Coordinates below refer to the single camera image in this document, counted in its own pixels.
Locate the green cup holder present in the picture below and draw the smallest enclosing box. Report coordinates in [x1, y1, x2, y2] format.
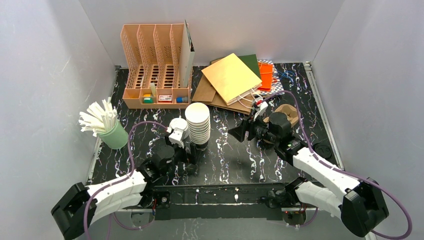
[97, 120, 129, 150]

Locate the orange paper bag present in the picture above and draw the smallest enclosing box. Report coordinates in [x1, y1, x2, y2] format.
[258, 62, 274, 92]

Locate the stack of white lids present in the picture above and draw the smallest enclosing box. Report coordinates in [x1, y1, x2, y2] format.
[169, 117, 189, 140]

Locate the black round lid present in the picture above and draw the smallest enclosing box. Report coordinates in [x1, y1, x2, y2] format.
[312, 142, 333, 160]

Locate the blue cap small item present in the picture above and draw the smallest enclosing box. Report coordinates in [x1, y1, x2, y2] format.
[176, 96, 189, 104]

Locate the green yellow small item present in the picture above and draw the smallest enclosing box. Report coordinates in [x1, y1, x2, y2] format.
[142, 94, 154, 104]

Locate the red white small box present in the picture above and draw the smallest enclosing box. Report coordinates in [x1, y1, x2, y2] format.
[157, 94, 173, 103]

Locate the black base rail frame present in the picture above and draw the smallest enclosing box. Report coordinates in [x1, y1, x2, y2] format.
[125, 183, 314, 227]

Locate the pink desk file organizer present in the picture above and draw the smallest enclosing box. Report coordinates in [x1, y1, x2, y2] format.
[120, 22, 193, 109]

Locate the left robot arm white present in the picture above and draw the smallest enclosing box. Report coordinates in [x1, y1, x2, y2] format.
[50, 142, 205, 240]

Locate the dark green paper bag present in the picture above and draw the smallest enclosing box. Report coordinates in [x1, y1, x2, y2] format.
[210, 54, 261, 80]

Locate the brown kraft paper bag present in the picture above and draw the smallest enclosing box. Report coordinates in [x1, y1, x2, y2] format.
[192, 75, 252, 115]

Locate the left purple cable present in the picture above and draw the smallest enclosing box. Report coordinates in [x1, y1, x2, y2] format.
[82, 120, 170, 240]

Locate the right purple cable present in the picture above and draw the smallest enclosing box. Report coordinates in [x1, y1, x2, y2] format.
[261, 90, 413, 240]

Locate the cardboard two-cup carrier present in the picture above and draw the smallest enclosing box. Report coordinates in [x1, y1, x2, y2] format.
[262, 104, 299, 144]

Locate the tan paper bag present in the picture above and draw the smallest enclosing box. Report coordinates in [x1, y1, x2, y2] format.
[202, 53, 262, 106]

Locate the white wrapped straws bundle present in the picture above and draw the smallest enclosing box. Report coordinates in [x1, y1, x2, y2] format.
[78, 97, 118, 137]

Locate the purple cable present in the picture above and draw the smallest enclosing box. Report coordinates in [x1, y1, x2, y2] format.
[82, 120, 170, 240]
[261, 90, 413, 240]

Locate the white folder in organizer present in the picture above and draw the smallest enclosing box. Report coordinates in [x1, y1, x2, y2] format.
[179, 20, 195, 88]

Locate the stack of paper cups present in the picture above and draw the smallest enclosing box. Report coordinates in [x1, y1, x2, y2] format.
[184, 102, 211, 145]

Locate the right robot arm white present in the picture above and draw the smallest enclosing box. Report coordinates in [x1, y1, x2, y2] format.
[228, 112, 389, 237]

